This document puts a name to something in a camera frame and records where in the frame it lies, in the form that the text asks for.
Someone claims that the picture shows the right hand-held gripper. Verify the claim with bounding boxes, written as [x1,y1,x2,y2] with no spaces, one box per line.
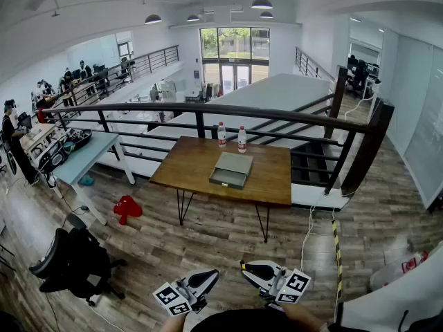
[240,260,312,306]

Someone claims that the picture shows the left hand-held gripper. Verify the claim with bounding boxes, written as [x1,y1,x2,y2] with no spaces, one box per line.
[152,268,220,317]

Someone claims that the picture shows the grey drawer box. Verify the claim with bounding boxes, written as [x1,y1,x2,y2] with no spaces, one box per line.
[208,151,254,191]

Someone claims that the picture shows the person's right forearm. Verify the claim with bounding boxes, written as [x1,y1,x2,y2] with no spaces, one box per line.
[282,302,328,332]

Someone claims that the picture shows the person's left forearm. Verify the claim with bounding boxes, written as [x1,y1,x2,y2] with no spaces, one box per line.
[162,312,188,332]

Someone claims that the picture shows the person's black shirt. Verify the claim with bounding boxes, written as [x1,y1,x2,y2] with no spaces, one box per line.
[190,308,371,332]

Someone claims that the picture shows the yellow black striped tape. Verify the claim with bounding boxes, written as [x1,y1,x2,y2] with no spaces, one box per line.
[331,219,344,302]

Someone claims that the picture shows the black office chair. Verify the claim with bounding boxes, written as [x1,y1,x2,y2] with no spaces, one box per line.
[29,214,128,307]

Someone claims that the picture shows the white bag with red print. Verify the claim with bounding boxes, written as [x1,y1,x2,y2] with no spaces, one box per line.
[369,250,430,292]

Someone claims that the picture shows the wooden table with black legs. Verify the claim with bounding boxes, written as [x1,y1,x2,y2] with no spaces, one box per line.
[149,136,293,243]

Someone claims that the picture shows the light blue table white legs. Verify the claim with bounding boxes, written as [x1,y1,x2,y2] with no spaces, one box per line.
[51,131,136,226]

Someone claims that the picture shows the dark metal railing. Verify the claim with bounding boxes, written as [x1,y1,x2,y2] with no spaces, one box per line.
[41,97,395,196]

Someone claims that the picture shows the open black case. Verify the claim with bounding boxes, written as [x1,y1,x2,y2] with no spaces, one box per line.
[37,129,93,172]

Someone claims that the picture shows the short balcony railing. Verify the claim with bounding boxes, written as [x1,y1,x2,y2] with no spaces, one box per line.
[295,46,336,82]

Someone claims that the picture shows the long balcony railing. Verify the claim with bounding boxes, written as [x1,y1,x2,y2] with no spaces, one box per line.
[51,45,180,107]

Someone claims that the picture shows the glass entrance doors and windows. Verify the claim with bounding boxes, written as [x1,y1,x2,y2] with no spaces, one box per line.
[199,27,271,95]

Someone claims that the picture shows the white floor cable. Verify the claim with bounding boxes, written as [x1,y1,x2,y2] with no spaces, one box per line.
[299,204,318,273]

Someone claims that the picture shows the white hanging cable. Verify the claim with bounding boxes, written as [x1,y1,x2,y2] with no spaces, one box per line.
[344,95,375,120]

